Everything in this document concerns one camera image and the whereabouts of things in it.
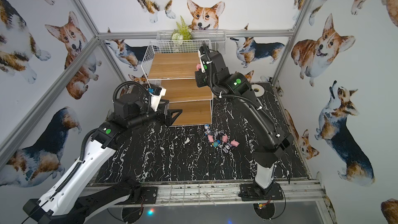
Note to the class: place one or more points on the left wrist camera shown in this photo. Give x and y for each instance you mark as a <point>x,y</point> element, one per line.
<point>156,93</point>

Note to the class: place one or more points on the pink pig toy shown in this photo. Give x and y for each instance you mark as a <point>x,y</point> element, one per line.
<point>210,138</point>
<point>224,139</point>
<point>198,66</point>
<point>234,143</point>

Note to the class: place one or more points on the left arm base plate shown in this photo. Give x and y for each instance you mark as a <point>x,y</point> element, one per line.
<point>143,195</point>

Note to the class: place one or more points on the black purple kuromi figure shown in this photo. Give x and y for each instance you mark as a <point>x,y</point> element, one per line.
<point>226,148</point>

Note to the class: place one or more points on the green fern plant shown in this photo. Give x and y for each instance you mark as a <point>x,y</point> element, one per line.
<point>182,32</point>

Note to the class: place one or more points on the white wire wall basket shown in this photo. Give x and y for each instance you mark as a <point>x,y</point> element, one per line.
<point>217,37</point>

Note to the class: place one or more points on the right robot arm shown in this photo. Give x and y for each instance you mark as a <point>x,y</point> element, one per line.
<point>272,139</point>

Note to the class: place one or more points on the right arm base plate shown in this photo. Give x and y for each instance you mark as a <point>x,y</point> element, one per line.
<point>253,192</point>

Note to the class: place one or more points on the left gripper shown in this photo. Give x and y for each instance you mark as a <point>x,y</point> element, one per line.
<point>165,111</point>

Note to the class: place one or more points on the white wire three-tier shelf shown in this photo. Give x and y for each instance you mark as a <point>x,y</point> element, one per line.
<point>172,64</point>

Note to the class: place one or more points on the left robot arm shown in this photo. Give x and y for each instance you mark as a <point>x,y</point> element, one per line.
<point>135,107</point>

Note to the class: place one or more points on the blue doraemon figure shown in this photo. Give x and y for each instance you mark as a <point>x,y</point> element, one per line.
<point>207,129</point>

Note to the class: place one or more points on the white tape roll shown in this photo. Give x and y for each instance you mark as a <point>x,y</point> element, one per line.
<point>258,90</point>

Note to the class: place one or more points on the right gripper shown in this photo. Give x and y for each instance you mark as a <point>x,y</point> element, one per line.
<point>199,74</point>

